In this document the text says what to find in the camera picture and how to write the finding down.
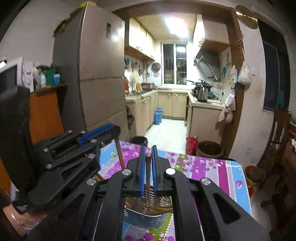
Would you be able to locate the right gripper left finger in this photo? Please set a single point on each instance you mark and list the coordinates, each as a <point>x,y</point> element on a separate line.
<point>95,212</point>

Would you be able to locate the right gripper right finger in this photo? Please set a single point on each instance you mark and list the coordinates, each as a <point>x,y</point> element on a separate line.
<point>201,210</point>

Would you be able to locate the wooden chopstick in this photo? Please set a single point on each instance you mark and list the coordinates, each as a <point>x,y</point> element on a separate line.
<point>120,156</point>
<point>148,176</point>

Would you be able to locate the kitchen window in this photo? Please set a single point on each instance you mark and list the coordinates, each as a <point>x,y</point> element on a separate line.
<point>174,59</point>

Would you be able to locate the blue perforated utensil holder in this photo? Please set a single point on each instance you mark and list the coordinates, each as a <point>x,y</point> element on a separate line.
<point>148,215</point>

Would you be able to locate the orange wooden cabinet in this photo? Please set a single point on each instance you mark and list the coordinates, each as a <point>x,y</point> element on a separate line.
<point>44,115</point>

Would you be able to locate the colourful floral tablecloth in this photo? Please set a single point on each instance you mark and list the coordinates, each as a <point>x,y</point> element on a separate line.
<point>202,211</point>

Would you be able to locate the brown ceramic pot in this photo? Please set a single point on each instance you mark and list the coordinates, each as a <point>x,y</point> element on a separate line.
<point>209,149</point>

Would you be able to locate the wooden chair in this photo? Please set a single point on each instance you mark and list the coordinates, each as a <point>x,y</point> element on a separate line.
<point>275,144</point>

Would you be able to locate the white microwave oven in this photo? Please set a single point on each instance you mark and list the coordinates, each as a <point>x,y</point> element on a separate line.
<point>16,72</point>

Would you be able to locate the blue gas cylinder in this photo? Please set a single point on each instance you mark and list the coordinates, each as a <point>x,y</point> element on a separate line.
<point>158,115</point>

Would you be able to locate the steel electric kettle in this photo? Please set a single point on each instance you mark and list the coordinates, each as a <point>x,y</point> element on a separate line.
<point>201,92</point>

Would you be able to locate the grey tall refrigerator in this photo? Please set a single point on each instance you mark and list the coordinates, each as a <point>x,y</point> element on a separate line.
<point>90,54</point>

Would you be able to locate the white hanging plastic bag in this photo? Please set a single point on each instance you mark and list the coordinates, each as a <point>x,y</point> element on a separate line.
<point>244,76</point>

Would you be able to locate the dark blue room window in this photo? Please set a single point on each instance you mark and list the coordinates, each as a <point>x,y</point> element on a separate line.
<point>277,66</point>

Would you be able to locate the steel range hood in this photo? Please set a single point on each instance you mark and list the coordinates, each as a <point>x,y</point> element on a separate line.
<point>209,64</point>

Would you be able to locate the round gold wall clock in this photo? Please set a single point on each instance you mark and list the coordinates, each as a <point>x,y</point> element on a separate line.
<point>246,16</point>

